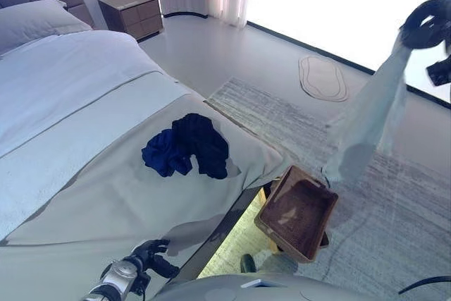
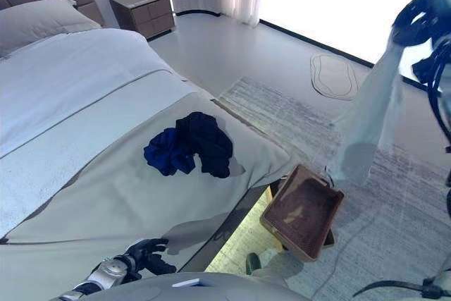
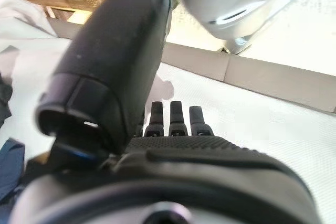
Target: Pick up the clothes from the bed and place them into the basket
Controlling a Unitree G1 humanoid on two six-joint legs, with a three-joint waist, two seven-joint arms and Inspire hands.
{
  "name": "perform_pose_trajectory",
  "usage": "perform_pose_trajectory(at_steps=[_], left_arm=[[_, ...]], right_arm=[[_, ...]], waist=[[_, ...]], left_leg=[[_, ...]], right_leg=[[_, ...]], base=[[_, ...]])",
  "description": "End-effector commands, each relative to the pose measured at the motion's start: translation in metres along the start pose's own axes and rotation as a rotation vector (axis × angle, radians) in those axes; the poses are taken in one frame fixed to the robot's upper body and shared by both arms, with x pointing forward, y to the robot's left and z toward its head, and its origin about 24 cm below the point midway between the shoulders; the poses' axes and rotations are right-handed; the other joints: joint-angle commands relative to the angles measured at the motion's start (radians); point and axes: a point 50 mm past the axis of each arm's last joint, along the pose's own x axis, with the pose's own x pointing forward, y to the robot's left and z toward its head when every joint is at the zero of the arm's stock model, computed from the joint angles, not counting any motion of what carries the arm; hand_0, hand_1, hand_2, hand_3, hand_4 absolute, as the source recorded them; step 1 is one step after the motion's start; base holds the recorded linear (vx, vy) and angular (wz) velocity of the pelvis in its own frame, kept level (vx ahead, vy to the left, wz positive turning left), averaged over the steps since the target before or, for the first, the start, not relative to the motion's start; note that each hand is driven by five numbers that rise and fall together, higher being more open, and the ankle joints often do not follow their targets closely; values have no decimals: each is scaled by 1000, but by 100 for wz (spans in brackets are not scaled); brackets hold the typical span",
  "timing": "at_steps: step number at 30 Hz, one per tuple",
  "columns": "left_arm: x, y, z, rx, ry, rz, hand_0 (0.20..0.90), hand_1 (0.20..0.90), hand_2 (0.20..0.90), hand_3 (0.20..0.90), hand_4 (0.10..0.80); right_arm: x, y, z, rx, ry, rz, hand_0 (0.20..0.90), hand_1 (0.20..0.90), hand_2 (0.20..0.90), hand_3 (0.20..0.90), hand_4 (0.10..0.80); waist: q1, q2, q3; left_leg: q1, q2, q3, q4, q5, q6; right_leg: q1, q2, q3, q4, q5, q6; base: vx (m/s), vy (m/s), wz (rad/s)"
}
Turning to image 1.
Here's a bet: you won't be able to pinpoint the black window floor rail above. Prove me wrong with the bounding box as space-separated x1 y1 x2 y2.
162 11 451 111

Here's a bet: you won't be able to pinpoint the white duvet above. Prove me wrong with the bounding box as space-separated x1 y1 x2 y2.
0 29 202 242

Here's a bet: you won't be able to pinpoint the beige pillow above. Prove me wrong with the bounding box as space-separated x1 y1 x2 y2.
0 0 93 56

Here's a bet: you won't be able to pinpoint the dark blue garment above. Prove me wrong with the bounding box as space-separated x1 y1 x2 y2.
141 128 194 178

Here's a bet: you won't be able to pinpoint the brown wooden nightstand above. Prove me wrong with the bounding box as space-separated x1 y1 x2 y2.
97 0 164 42

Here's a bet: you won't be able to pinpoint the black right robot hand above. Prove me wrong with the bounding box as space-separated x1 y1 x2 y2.
399 0 451 51

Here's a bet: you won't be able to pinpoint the white garment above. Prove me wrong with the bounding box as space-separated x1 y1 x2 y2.
321 37 414 183

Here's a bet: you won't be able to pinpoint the grey robot torso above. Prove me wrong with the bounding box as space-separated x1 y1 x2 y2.
151 271 388 301

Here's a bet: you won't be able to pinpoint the small oval grey mat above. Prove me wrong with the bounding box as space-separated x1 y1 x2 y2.
298 54 351 103

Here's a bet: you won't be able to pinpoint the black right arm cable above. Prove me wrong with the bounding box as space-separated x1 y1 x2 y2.
397 274 451 295

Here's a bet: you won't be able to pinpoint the bed with beige cover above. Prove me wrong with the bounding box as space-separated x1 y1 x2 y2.
0 94 294 301

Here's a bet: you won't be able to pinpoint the grey striped rug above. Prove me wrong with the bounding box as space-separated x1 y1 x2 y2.
196 75 451 301

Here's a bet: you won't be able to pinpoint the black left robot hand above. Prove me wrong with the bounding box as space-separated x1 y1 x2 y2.
131 238 181 279

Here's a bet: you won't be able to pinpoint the black trousers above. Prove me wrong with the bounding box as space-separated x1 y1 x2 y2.
171 112 230 180

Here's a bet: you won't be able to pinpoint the brown wooden basket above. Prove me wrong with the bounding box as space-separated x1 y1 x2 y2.
253 164 340 264

